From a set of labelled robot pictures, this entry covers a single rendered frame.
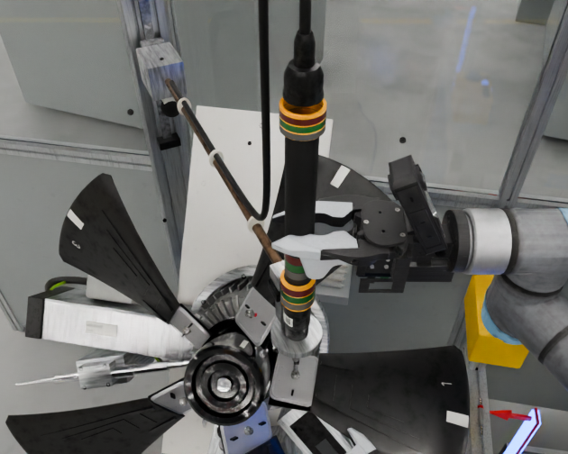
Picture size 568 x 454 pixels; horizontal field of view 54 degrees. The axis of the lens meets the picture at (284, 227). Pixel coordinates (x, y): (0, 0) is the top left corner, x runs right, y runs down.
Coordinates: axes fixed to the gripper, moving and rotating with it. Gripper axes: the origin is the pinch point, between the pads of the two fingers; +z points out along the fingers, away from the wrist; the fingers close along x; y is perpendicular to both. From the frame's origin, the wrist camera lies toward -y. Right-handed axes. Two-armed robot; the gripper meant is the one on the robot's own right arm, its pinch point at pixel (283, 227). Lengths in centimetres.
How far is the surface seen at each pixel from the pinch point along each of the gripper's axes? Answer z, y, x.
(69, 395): 81, 150, 62
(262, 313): 3.1, 23.9, 6.1
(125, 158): 44, 51, 79
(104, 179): 25.8, 7.6, 17.4
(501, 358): -42, 49, 15
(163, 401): 18.4, 35.7, -1.8
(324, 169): -5.9, 8.8, 21.3
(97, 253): 29.1, 20.6, 15.0
